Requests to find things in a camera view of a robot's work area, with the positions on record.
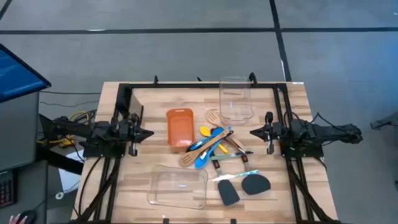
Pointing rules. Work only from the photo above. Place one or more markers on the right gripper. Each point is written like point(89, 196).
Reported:
point(276, 132)

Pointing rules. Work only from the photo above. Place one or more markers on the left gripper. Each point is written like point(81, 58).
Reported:
point(132, 130)

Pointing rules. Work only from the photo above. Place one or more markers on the wooden slotted spatula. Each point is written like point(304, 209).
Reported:
point(213, 117)
point(189, 159)

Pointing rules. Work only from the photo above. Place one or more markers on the small blue spoon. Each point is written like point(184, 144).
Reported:
point(195, 145)

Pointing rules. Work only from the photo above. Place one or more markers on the large blue spoon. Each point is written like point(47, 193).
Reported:
point(203, 161)

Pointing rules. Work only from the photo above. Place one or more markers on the black rectangular spatula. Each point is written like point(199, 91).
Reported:
point(228, 193)

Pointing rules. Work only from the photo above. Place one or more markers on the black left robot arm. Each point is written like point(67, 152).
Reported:
point(93, 130)

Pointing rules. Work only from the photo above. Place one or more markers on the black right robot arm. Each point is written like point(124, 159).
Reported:
point(326, 132)

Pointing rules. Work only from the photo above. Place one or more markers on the black loop-headed utensil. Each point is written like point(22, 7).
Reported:
point(231, 133)

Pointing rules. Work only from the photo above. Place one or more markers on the orange plastic bin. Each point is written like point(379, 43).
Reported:
point(180, 127)

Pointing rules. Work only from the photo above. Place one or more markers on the small clear plastic bin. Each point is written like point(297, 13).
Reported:
point(236, 102)

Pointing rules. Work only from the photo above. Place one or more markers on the black round spatula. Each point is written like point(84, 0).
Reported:
point(256, 184)

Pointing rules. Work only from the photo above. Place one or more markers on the yellow spoon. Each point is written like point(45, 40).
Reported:
point(205, 131)

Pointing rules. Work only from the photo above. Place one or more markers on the large clear plastic bin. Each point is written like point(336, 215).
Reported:
point(177, 186)

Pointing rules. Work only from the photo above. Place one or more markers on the black stand leg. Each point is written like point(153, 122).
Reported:
point(59, 160)

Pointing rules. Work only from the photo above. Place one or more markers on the white paper sheet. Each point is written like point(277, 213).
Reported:
point(68, 180)

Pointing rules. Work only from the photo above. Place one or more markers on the white tape roll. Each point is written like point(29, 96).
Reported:
point(56, 195)

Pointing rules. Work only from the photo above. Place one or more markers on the dark grey desk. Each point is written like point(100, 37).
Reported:
point(31, 186)

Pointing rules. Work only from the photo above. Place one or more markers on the grey cabinet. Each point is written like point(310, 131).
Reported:
point(18, 130)

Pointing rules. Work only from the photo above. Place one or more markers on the blue-screen computer monitor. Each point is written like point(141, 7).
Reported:
point(18, 74)

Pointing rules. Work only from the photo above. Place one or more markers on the black computer mouse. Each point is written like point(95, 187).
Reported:
point(29, 217)

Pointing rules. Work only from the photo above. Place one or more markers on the black keyboard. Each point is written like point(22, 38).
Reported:
point(6, 189)

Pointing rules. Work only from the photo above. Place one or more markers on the person's hand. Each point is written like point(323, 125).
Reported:
point(14, 220)

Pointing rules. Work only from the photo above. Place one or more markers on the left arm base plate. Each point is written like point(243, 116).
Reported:
point(102, 152)

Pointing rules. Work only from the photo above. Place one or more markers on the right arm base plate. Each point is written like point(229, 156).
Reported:
point(301, 152)

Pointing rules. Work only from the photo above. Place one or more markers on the black table frame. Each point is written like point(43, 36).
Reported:
point(202, 85)

